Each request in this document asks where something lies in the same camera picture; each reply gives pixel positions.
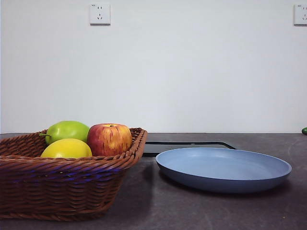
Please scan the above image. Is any blue round plate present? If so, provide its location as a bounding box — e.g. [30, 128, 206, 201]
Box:
[155, 147, 293, 194]

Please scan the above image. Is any yellow lemon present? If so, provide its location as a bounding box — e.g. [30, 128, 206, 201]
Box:
[40, 138, 93, 159]

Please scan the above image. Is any brown wicker basket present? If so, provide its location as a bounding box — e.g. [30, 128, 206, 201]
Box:
[0, 127, 149, 221]

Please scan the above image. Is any black flat tray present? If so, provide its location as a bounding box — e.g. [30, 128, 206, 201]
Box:
[142, 141, 238, 158]

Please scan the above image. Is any red apple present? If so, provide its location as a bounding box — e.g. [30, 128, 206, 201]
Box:
[86, 123, 133, 157]

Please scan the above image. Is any green apple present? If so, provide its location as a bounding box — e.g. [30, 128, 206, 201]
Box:
[39, 120, 91, 146]

